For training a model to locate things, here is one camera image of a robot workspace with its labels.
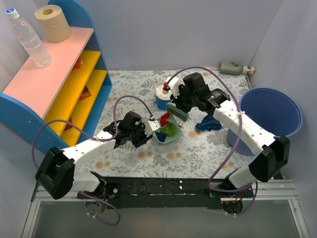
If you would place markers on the small dark blue scrap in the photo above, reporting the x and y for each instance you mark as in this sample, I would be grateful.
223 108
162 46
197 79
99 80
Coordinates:
161 136

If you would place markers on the green paper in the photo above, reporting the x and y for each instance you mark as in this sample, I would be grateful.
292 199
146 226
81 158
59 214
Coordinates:
170 129

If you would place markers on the blue pink yellow shelf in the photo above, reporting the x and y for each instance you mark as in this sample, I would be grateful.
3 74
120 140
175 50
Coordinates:
38 102

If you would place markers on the grey lotion bottle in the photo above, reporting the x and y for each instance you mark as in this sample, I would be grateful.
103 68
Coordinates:
233 68

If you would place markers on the orange item lower shelf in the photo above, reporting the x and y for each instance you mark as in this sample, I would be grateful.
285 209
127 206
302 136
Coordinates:
69 124

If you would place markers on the orange item upper shelf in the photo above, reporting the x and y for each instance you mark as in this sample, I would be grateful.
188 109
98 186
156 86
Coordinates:
78 64

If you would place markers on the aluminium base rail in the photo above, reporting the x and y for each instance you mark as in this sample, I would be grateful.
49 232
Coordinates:
169 208

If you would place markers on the green dustpan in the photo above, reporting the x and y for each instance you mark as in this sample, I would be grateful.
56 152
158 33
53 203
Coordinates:
177 136

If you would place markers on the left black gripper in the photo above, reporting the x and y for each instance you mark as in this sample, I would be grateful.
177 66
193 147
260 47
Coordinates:
144 135

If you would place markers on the blue plastic bucket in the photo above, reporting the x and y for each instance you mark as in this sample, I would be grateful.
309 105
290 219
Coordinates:
273 110

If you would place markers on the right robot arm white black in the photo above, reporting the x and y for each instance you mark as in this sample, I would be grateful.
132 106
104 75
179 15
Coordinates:
271 152

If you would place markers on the green hand brush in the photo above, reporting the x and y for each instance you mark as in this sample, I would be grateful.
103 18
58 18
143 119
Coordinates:
171 107

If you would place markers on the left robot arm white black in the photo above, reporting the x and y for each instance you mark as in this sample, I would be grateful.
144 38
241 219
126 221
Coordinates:
59 172

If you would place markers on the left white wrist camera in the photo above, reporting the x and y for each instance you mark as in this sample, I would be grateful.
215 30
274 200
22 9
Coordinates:
151 126

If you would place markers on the orange item middle shelf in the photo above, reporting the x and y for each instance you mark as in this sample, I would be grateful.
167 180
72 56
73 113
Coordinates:
85 93

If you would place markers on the orange item shelf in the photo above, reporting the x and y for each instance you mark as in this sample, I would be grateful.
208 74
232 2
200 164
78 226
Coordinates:
78 64
69 124
85 93

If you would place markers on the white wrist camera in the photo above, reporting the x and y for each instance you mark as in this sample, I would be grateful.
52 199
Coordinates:
151 126
172 84

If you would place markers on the dark blue paper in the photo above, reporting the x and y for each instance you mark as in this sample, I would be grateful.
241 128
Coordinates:
208 123

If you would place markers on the red paper scrap top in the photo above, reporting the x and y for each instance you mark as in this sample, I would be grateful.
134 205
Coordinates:
164 119

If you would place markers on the white toilet roll blue wrap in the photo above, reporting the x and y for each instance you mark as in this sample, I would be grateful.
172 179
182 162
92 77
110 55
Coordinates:
162 97

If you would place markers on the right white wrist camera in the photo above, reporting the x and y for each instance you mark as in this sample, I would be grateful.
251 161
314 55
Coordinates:
172 84

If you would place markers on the clear plastic water bottle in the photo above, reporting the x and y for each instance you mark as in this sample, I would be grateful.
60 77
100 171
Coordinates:
28 38

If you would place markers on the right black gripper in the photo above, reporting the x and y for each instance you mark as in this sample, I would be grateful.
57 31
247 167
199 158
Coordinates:
183 99

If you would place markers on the brown toilet paper roll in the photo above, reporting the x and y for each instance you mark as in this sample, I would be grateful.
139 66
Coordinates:
53 22

